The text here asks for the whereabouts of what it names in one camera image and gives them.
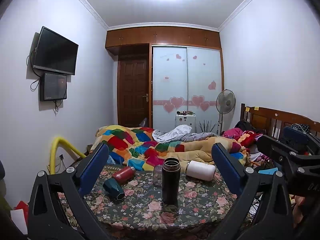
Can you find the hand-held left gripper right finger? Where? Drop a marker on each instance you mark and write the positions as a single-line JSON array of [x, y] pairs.
[[226, 171]]

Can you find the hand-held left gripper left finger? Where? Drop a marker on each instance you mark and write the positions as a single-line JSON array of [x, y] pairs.
[[93, 166]]

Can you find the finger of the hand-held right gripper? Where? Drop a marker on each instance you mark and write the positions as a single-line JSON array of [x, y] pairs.
[[272, 146], [296, 135]]

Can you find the white thermos cup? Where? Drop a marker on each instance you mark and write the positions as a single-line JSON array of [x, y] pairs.
[[201, 171]]

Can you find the red thermos cup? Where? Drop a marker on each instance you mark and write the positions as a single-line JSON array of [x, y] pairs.
[[123, 173]]

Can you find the dark teal cup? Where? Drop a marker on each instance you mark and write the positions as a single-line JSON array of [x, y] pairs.
[[113, 190]]

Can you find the black thermos cup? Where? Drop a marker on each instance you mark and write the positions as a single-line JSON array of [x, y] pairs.
[[171, 182]]

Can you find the clear purple glass cup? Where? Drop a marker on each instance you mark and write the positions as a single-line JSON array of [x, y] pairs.
[[157, 176]]

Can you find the person's right hand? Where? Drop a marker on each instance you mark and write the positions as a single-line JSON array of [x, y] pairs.
[[298, 208]]

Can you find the black patterned cloth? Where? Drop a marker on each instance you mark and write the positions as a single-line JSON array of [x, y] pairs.
[[301, 128]]

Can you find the red plush toy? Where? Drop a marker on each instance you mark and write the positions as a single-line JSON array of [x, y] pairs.
[[250, 137]]

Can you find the light blue flat item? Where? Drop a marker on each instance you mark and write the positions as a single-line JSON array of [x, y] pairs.
[[268, 172]]

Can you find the wooden bed headboard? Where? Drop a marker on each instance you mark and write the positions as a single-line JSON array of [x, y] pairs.
[[270, 116]]

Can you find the black bag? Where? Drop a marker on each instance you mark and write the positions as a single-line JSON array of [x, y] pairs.
[[243, 125]]

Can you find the pink cloth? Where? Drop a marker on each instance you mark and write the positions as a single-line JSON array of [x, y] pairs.
[[232, 132]]

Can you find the yellow bent tube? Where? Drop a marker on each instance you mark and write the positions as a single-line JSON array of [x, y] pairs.
[[53, 152]]

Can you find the floral tablecloth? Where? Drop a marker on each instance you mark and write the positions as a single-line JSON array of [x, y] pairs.
[[200, 205]]

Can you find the dark dried branches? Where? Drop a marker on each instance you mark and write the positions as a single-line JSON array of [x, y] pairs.
[[207, 127]]

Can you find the colourful patchwork blanket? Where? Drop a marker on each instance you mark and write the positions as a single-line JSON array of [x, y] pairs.
[[140, 140]]

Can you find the small white cabinet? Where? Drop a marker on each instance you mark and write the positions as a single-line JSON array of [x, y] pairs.
[[185, 123]]

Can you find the grey crumpled cloth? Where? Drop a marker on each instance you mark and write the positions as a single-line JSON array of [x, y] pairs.
[[175, 132]]

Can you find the standing electric fan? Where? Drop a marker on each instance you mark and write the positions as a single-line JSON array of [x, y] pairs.
[[225, 101]]

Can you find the red paper bag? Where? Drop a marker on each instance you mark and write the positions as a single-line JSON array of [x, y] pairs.
[[22, 205]]

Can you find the brown wooden door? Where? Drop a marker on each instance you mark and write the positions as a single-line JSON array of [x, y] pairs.
[[132, 90]]

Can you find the white paper sheet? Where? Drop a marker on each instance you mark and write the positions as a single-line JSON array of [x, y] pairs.
[[20, 221]]

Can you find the frosted sliding door wardrobe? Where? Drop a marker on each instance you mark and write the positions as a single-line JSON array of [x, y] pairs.
[[187, 85]]

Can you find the wooden overhead cabinet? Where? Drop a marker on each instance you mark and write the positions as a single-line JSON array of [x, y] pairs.
[[162, 36]]

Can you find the small black wall monitor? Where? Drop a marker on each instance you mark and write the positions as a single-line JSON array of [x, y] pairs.
[[53, 86]]

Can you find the wall-mounted black television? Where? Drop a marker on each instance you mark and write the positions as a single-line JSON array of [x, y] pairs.
[[56, 50]]

